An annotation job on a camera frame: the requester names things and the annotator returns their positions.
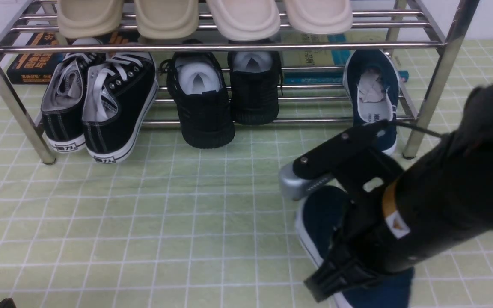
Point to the beige slipper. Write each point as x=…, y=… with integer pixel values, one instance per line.
x=166, y=19
x=88, y=18

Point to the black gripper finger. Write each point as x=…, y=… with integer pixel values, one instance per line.
x=341, y=270
x=356, y=143

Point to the black canvas sneaker right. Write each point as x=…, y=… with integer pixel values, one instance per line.
x=119, y=93

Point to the black canvas sneaker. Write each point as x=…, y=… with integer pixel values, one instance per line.
x=63, y=101
x=119, y=93

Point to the black object bottom left corner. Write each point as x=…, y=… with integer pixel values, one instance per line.
x=7, y=303

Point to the black knit shoe left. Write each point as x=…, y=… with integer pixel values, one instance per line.
x=195, y=82

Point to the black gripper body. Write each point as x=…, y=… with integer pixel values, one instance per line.
x=365, y=177

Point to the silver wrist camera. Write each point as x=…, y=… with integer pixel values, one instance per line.
x=302, y=186

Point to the green blue book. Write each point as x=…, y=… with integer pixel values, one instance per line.
x=320, y=66

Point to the cream slipper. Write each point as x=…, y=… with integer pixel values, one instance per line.
x=321, y=17
x=245, y=20

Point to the cream slipper far right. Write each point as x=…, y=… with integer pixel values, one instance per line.
x=321, y=17

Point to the black knit shoe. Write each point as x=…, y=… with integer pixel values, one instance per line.
x=256, y=82
x=195, y=82

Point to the navy slip-on shoe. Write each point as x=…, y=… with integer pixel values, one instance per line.
x=318, y=217
x=372, y=85

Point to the beige slipper far left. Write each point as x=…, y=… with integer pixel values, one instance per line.
x=88, y=18

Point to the stainless steel shoe rack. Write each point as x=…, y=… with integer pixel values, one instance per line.
x=411, y=26

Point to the black orange book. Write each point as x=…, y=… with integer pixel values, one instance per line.
x=37, y=68

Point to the black knit shoe right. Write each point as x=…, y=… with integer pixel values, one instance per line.
x=256, y=82

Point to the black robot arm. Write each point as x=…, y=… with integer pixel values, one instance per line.
x=446, y=197

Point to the black canvas sneaker left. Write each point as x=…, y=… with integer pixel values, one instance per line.
x=63, y=101

